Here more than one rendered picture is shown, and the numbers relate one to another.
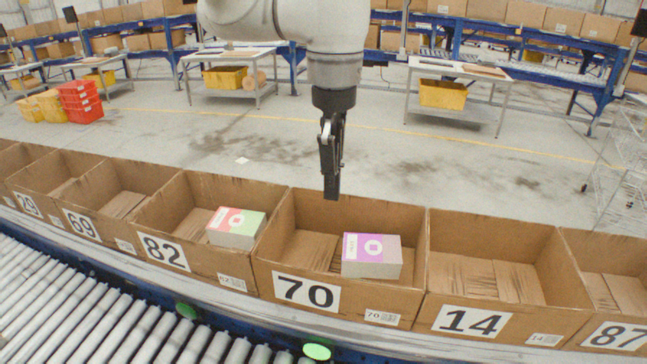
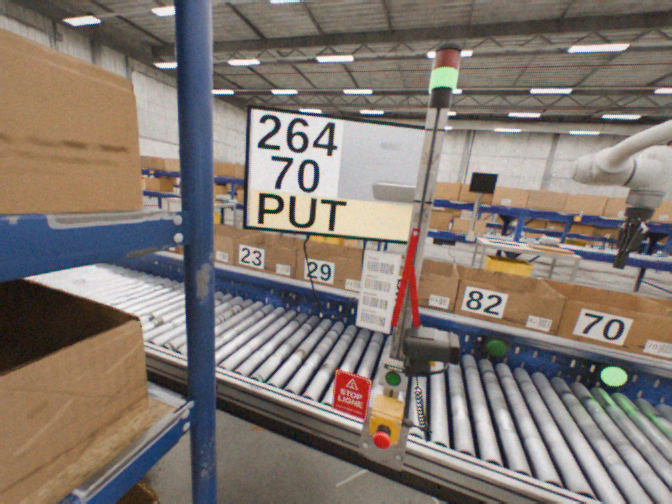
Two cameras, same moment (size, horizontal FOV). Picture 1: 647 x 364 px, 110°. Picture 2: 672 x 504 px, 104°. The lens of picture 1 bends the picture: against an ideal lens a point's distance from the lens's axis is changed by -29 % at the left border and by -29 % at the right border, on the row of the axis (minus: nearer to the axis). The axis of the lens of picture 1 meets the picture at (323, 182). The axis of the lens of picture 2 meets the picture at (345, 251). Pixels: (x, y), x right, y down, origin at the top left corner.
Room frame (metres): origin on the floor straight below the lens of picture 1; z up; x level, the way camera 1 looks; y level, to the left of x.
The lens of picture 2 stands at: (-0.55, 1.03, 1.38)
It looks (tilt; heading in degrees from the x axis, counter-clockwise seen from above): 13 degrees down; 2
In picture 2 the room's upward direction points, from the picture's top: 6 degrees clockwise
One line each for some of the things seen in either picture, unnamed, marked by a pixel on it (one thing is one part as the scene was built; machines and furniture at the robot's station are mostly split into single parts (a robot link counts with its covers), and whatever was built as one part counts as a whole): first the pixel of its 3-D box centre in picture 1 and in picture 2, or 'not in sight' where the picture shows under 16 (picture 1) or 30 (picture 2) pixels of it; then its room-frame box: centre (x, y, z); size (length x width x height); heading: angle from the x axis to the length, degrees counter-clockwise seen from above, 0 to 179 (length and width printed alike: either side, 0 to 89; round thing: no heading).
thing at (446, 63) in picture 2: not in sight; (444, 73); (0.05, 0.88, 1.62); 0.05 x 0.05 x 0.06
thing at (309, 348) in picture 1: (316, 352); (614, 376); (0.35, 0.02, 0.81); 0.07 x 0.01 x 0.07; 75
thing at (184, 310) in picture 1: (185, 312); (496, 348); (0.45, 0.40, 0.81); 0.07 x 0.01 x 0.07; 75
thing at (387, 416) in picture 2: not in sight; (401, 426); (-0.02, 0.86, 0.84); 0.15 x 0.09 x 0.07; 75
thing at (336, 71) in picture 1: (334, 67); (643, 200); (0.50, -0.02, 1.45); 0.09 x 0.09 x 0.06
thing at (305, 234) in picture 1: (346, 253); (599, 315); (0.55, -0.06, 0.96); 0.39 x 0.29 x 0.17; 75
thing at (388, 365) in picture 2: not in sight; (393, 375); (0.02, 0.89, 0.95); 0.07 x 0.03 x 0.07; 75
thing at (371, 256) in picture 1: (370, 256); not in sight; (0.59, -0.13, 0.92); 0.16 x 0.11 x 0.07; 84
